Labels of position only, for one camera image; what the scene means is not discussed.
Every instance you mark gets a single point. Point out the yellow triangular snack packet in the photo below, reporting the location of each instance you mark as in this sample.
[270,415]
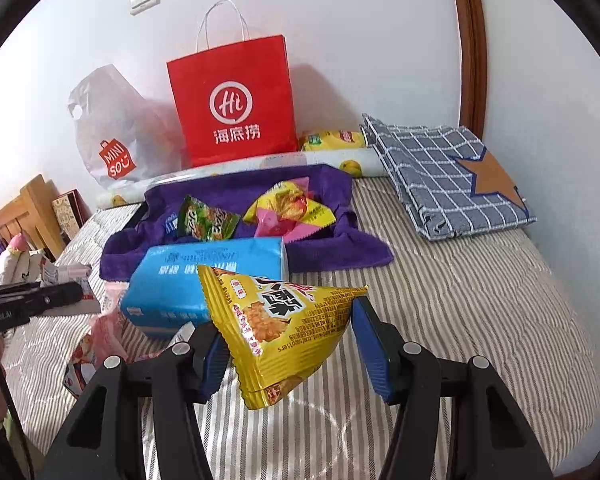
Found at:
[265,330]

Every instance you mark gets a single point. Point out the green snack packet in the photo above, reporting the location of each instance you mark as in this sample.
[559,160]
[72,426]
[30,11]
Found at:
[205,222]

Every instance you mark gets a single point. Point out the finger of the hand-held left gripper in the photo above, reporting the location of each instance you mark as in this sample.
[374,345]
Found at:
[55,295]

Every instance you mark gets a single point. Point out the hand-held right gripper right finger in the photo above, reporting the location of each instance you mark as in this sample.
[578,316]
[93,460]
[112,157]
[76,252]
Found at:
[372,355]

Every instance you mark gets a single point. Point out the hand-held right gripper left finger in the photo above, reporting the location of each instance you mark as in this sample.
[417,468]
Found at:
[214,365]

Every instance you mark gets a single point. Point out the yellow drink packet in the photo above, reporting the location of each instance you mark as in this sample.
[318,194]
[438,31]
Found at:
[330,141]

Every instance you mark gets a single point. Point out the white plastic bag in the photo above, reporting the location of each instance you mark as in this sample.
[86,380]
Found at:
[105,130]

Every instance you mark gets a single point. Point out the blue checked cloth with star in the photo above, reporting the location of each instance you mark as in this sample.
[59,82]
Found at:
[430,175]

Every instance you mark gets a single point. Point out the brown wooden door frame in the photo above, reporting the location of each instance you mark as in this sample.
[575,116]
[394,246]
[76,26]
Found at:
[467,35]

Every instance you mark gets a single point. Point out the striped bed quilt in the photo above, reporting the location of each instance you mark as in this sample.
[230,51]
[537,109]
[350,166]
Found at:
[455,310]

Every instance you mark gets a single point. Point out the patterned gift box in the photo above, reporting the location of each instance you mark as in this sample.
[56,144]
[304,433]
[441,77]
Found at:
[67,215]

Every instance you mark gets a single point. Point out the pink plush toy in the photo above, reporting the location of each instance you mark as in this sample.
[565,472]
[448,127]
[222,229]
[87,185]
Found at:
[17,245]

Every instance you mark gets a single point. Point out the purple towel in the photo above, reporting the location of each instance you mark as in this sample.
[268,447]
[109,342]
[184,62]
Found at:
[130,260]

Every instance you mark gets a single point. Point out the blue tissue pack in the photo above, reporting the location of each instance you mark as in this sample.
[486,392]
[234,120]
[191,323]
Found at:
[165,280]

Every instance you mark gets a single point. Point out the red paper bag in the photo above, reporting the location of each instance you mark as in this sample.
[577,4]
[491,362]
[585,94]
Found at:
[230,110]

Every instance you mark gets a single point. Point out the pink and yellow snack bag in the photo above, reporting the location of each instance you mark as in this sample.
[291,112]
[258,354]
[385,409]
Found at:
[285,205]

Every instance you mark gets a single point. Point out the pale pink snack packet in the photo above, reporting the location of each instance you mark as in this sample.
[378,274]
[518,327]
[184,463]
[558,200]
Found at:
[107,332]

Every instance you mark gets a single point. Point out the wooden headboard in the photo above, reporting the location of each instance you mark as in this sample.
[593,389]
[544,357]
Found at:
[35,210]

